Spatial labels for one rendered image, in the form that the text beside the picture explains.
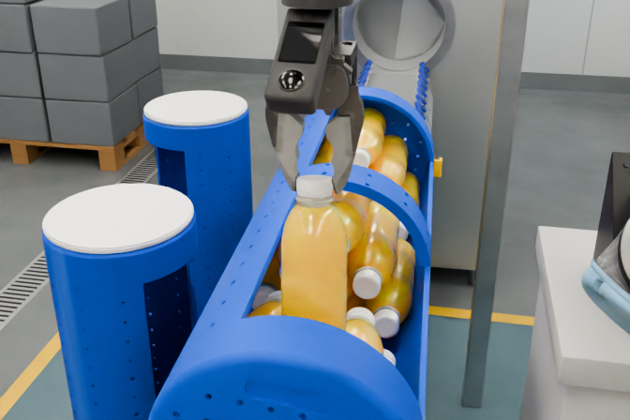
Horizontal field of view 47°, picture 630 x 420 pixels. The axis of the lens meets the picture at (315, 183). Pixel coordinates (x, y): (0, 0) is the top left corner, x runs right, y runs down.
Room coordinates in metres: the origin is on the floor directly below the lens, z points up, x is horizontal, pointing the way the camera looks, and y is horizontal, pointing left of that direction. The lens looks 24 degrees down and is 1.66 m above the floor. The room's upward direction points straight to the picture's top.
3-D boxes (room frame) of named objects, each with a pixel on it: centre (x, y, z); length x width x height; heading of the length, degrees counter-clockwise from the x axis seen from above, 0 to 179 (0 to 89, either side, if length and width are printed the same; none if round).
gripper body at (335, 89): (0.74, 0.00, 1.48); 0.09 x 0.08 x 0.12; 171
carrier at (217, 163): (1.89, 0.32, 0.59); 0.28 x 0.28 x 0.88
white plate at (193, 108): (1.89, 0.32, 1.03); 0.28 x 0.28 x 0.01
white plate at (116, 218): (1.24, 0.37, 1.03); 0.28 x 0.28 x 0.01
